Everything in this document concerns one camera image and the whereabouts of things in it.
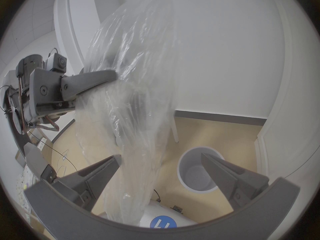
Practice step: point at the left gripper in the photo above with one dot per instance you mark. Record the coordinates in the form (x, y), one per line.
(45, 91)

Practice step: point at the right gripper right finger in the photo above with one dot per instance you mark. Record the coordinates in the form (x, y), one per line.
(232, 184)

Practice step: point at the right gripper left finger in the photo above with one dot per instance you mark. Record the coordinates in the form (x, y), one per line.
(92, 181)

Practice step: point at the clear plastic bag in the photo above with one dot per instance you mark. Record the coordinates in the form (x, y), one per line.
(130, 59)

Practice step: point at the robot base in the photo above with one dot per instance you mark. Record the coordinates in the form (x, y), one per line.
(160, 209)

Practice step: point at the pale grey trash bin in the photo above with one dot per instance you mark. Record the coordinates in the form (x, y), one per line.
(190, 169)

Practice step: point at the dark grey padded chair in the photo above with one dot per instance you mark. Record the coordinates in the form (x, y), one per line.
(175, 131)

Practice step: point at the white wardrobe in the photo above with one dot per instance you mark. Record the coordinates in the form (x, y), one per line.
(287, 109)

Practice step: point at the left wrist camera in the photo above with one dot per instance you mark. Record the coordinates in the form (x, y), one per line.
(57, 62)

